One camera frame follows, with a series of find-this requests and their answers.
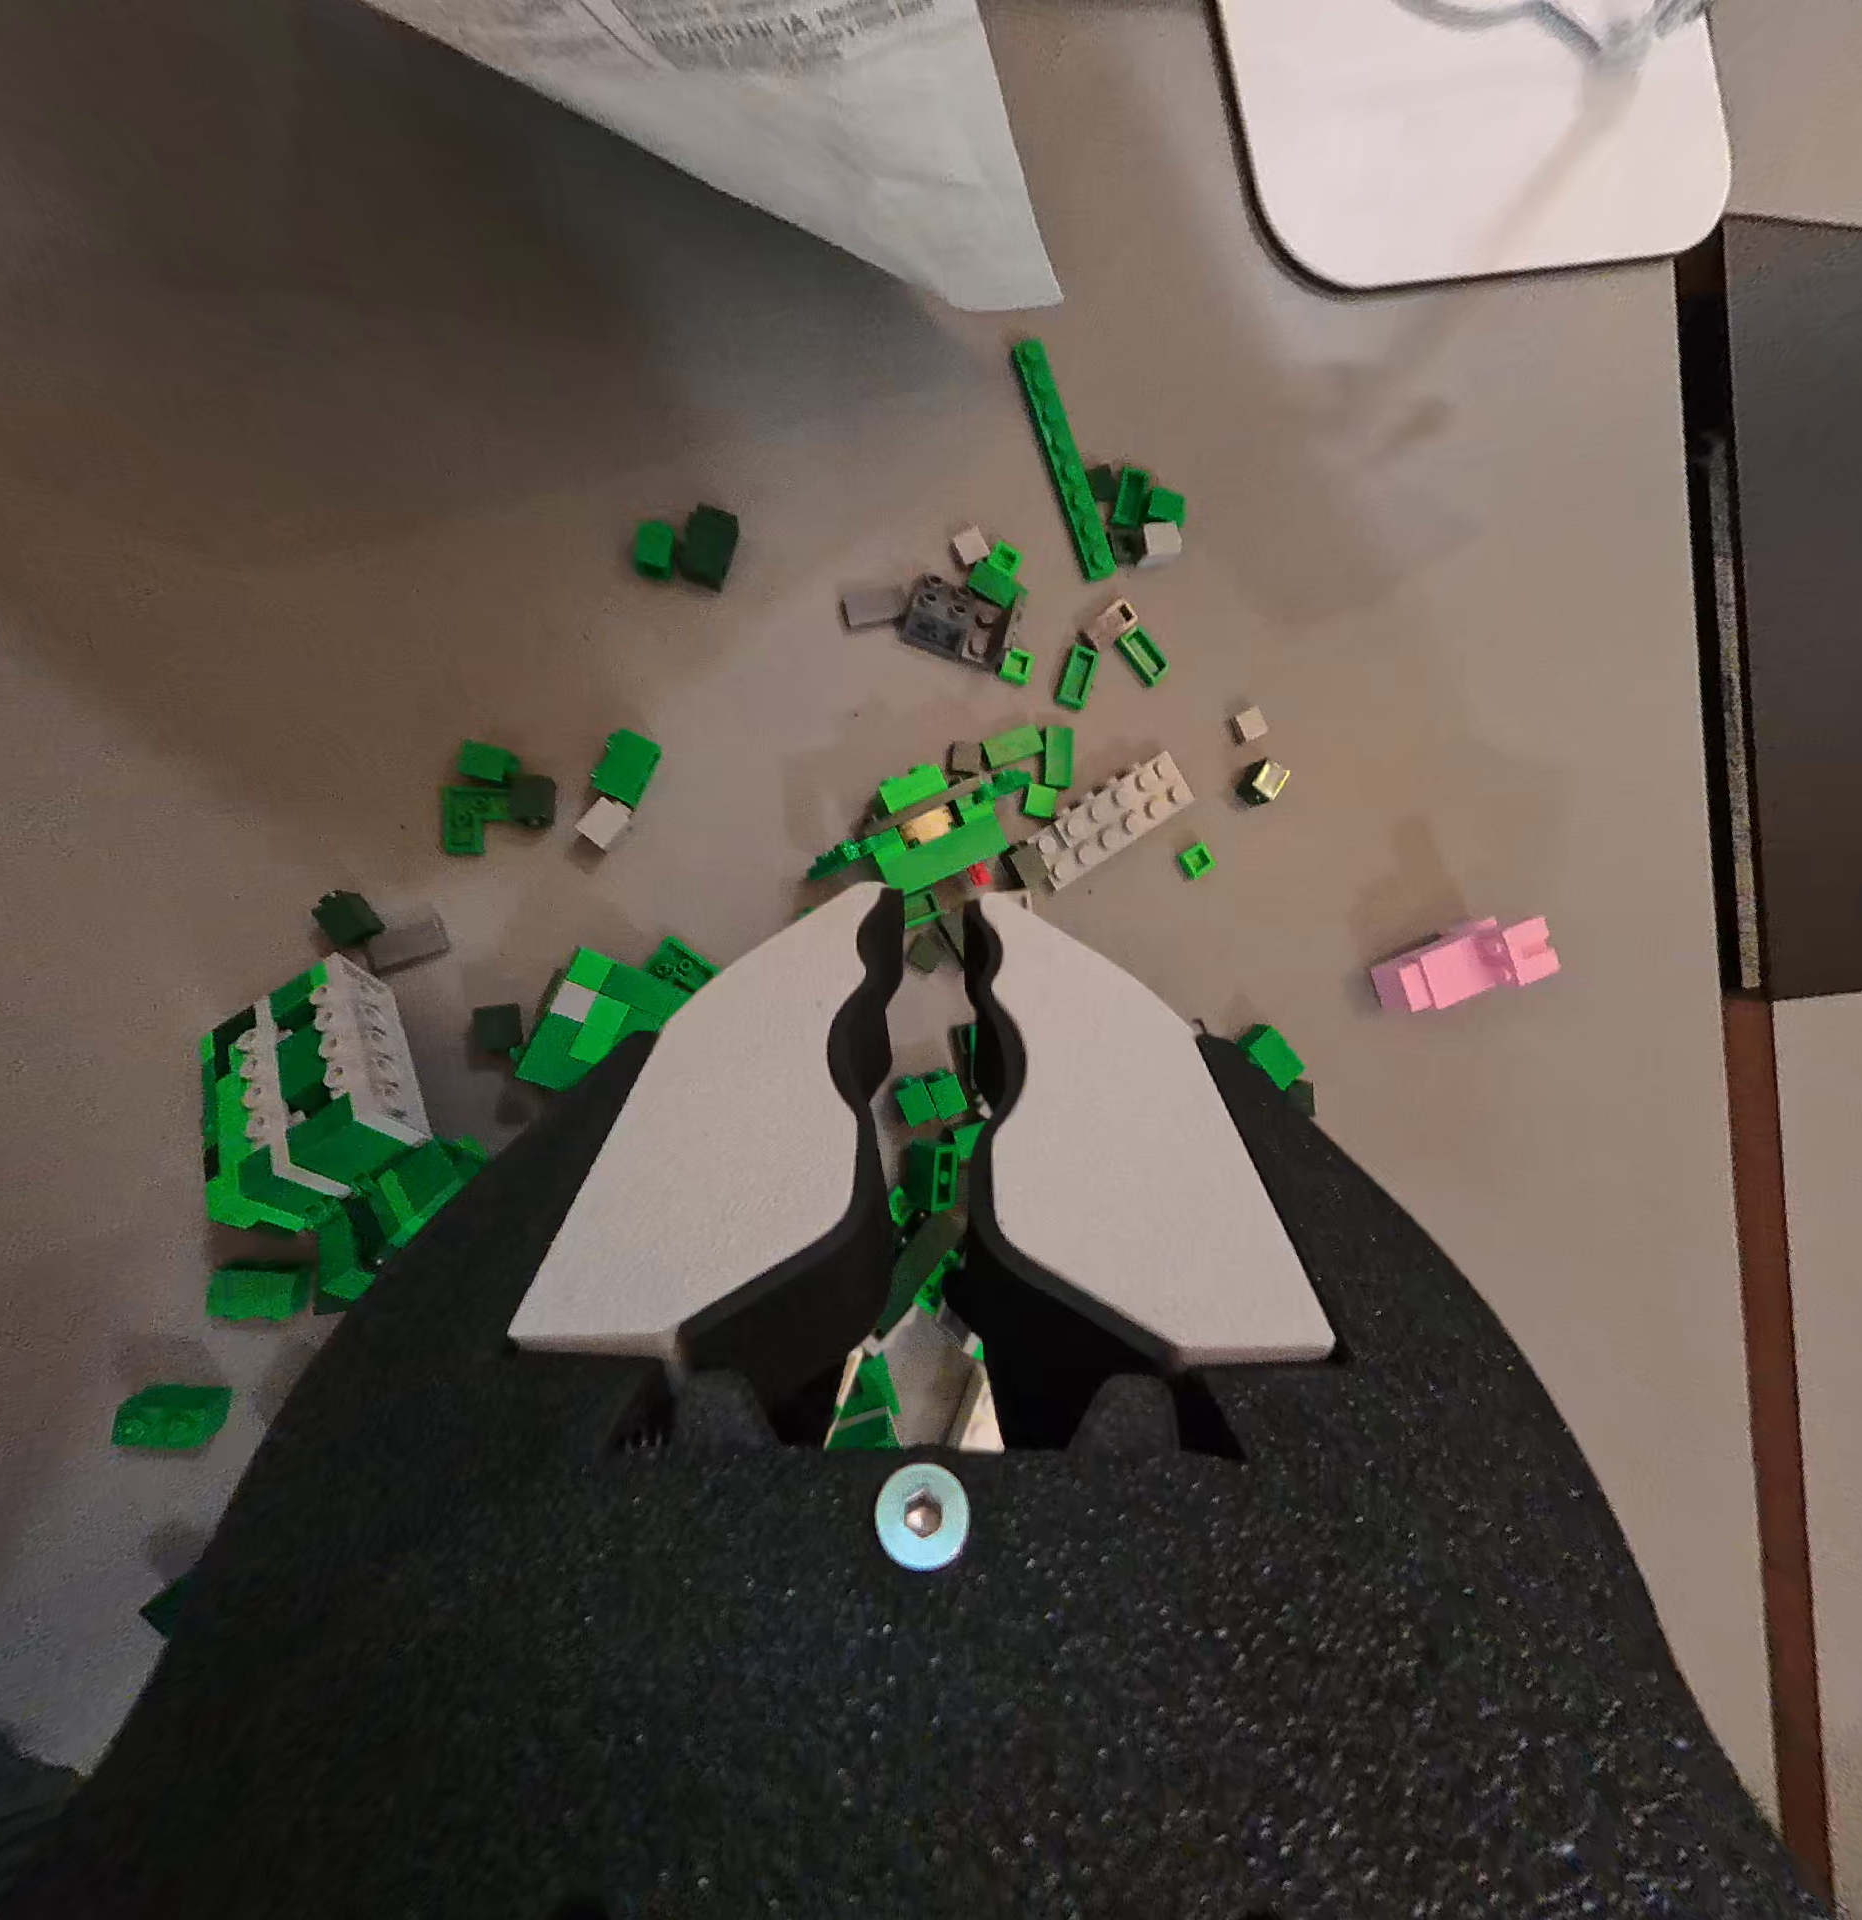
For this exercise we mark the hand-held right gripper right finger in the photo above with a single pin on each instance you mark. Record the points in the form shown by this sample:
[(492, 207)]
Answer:
[(1156, 1187)]

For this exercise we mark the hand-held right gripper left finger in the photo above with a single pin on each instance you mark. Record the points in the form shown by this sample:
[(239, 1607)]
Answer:
[(690, 1172)]

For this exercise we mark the pile of green toy bricks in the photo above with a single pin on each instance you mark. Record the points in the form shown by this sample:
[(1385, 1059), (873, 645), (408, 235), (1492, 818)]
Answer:
[(623, 766)]

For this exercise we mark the torn white paper bag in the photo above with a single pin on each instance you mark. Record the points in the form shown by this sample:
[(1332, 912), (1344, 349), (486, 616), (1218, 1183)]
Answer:
[(811, 135)]

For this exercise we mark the green tiled panel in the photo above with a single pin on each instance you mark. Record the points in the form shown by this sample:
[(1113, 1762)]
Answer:
[(601, 1014)]

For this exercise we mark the light grey studded plate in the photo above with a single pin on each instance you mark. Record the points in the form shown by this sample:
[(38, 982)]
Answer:
[(1110, 818)]

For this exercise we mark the pink toy pig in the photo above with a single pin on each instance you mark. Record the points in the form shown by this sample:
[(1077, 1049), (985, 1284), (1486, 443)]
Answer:
[(1455, 967)]

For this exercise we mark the green white brick assembly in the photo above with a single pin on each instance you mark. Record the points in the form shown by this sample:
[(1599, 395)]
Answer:
[(316, 1112)]

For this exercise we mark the green assembly with tan ball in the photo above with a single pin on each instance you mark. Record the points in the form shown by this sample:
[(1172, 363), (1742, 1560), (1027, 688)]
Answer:
[(932, 847)]

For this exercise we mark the dark grey square brick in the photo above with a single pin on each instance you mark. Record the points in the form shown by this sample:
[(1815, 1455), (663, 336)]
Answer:
[(954, 619)]

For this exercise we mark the long green plate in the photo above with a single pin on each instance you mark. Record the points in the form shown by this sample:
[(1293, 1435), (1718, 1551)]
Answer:
[(1065, 459)]

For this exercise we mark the white book stand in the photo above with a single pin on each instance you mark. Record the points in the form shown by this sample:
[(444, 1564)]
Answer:
[(1471, 151)]

